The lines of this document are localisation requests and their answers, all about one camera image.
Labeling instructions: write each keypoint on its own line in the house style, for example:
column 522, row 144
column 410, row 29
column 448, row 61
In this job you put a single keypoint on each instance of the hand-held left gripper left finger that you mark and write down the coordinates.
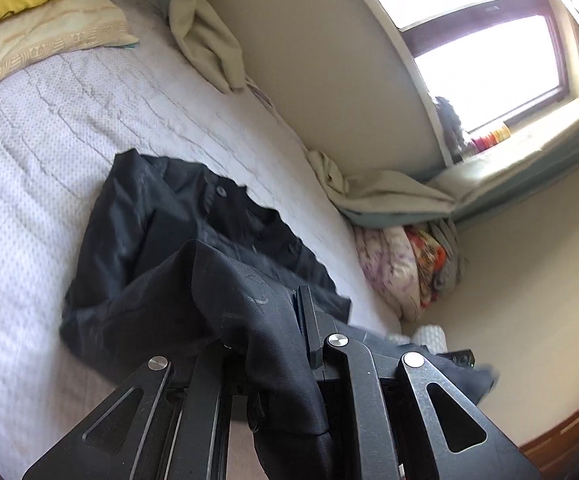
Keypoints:
column 119, row 425

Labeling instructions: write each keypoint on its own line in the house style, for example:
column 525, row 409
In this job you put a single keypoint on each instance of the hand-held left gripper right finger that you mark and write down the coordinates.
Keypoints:
column 359, row 410

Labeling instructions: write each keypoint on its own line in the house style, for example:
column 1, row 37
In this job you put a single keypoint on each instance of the dark navy buttoned jacket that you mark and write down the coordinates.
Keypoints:
column 134, row 260

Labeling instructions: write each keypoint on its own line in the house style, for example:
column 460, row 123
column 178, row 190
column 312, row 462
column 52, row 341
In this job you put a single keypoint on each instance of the grey polka dot duvet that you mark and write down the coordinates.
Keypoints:
column 432, row 337

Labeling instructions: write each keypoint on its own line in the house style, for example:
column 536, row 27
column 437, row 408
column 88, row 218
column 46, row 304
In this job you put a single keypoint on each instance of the orange patterned blanket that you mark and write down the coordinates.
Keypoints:
column 427, row 255

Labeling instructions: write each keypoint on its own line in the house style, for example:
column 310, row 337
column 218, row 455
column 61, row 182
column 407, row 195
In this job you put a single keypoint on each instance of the grey folded blanket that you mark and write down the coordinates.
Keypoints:
column 449, row 245

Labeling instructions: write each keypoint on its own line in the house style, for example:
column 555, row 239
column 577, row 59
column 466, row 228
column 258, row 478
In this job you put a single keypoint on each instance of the folded lilac floral quilt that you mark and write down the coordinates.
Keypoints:
column 389, row 270

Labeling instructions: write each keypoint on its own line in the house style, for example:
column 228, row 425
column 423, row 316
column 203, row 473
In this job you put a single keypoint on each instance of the beige curtain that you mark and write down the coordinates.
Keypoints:
column 204, row 35
column 389, row 192

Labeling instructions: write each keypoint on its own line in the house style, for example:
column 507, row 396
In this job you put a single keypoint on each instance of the white window sill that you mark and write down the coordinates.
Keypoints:
column 544, row 135

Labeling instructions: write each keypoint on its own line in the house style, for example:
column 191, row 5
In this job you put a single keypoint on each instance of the dark bundle on sill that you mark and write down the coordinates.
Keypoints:
column 449, row 120

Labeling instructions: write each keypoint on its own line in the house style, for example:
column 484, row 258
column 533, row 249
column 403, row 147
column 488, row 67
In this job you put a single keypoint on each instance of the white quilted bedspread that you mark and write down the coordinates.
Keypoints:
column 44, row 150

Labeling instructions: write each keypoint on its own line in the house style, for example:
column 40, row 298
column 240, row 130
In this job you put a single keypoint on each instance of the window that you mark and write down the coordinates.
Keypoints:
column 469, row 5

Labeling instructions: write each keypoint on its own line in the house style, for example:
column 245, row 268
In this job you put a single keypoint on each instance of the cream patterned pillow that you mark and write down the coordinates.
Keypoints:
column 69, row 30

